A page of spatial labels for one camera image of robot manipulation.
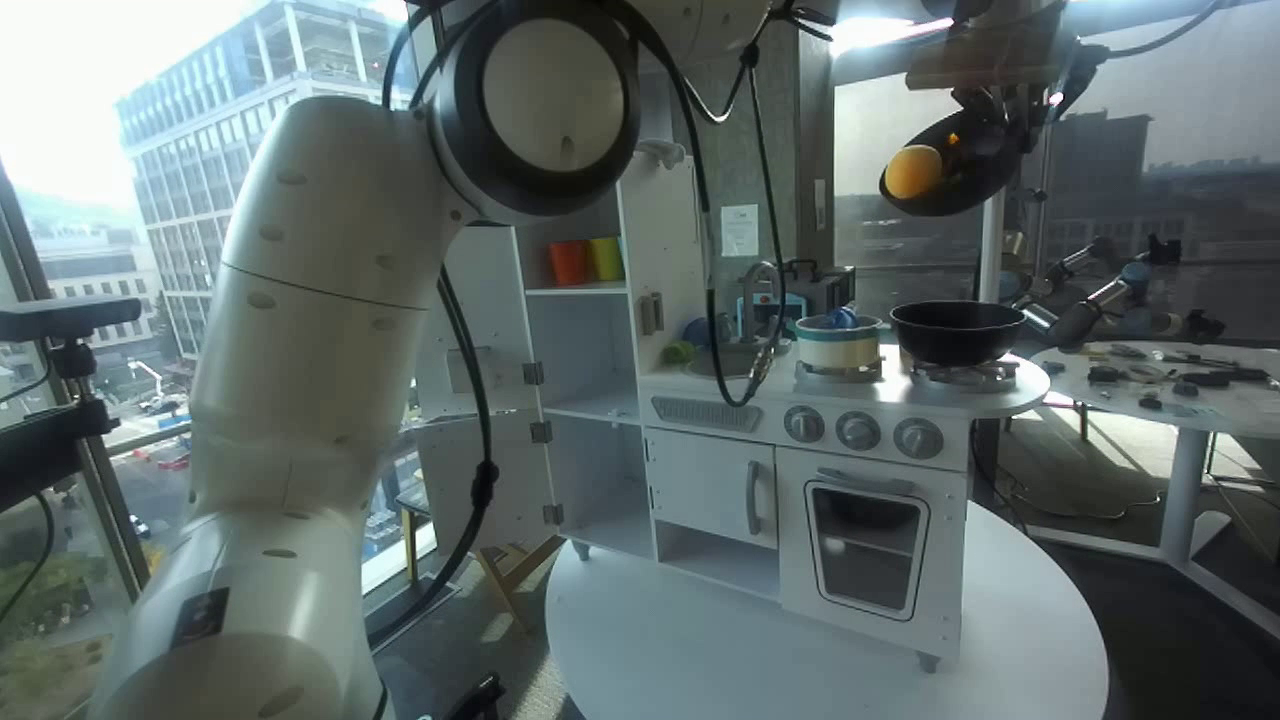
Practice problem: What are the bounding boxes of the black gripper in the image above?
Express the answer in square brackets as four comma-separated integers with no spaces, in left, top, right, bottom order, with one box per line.
[952,45,1063,135]

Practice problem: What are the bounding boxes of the black bowl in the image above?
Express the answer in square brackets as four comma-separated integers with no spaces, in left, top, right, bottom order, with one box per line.
[881,113,1029,215]
[887,302,1023,367]

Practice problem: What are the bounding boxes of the yellow toy ball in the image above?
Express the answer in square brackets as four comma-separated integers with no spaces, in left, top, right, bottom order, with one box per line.
[884,145,942,198]

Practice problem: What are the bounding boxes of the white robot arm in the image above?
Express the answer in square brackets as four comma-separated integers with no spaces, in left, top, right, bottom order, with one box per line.
[89,0,790,720]

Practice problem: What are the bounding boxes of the white side table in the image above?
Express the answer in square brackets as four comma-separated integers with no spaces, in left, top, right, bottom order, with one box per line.
[1023,335,1280,592]

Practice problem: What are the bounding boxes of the yellow-green cup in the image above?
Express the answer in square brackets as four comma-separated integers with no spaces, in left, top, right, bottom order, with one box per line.
[586,235,624,285]

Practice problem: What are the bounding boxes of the white toy kitchen stove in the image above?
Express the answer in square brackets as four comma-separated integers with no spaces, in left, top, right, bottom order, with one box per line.
[638,355,1046,667]

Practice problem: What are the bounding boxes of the orange cup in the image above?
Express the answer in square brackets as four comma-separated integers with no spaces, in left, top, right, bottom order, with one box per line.
[543,241,593,286]

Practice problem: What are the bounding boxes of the white shelf cabinet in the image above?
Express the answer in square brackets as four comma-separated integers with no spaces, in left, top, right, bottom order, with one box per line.
[514,145,703,555]

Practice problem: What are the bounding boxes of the round white table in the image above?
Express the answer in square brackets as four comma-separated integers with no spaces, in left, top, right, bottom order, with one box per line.
[543,507,1112,720]

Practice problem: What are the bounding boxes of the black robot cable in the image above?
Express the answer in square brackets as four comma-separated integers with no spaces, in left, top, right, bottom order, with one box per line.
[375,0,805,642]

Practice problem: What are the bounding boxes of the black camera tripod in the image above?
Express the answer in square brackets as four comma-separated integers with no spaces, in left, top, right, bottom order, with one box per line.
[0,296,147,597]

